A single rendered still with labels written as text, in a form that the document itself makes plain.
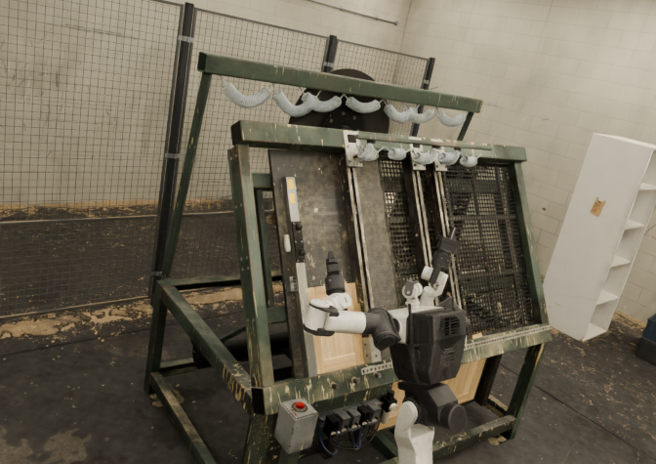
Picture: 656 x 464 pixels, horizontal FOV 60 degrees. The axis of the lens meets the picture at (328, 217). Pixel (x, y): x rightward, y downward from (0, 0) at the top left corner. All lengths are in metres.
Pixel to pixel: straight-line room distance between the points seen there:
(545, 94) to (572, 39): 0.73
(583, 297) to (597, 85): 2.79
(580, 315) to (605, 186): 1.34
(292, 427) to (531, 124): 6.41
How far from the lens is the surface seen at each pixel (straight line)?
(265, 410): 2.59
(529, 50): 8.34
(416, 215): 3.23
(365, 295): 2.88
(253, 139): 2.64
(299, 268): 2.70
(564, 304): 6.47
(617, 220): 6.15
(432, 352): 2.37
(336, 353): 2.83
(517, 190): 4.07
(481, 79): 8.66
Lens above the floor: 2.35
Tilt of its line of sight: 17 degrees down
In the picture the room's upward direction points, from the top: 12 degrees clockwise
